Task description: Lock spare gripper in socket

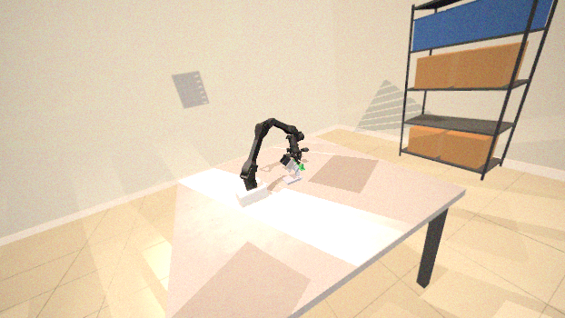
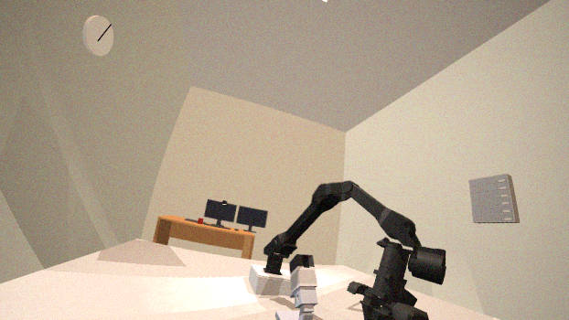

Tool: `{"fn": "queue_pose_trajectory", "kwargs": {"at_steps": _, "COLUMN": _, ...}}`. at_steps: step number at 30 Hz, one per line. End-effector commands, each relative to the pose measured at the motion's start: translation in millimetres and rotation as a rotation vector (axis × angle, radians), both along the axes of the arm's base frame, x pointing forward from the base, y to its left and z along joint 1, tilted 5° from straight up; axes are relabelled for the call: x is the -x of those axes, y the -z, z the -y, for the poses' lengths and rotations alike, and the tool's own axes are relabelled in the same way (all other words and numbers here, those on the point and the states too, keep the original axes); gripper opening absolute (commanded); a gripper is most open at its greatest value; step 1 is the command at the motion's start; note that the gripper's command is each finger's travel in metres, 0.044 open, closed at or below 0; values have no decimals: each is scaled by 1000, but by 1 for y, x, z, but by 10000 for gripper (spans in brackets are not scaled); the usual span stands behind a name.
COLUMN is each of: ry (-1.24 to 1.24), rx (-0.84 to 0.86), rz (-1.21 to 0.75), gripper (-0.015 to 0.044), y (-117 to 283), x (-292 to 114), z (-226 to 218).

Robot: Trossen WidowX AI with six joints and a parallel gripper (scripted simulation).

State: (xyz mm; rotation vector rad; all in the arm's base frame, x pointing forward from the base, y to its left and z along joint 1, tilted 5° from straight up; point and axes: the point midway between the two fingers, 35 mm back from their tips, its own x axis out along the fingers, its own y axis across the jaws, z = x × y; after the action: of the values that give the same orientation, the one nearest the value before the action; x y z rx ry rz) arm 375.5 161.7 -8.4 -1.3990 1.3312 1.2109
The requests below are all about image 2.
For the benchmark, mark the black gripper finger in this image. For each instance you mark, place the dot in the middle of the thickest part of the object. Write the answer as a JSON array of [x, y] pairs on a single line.
[[379, 315], [367, 310]]

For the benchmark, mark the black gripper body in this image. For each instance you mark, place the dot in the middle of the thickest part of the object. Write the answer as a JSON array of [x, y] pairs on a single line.
[[385, 293]]

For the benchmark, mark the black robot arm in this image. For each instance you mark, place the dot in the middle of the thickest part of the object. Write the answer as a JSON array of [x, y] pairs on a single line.
[[424, 263]]

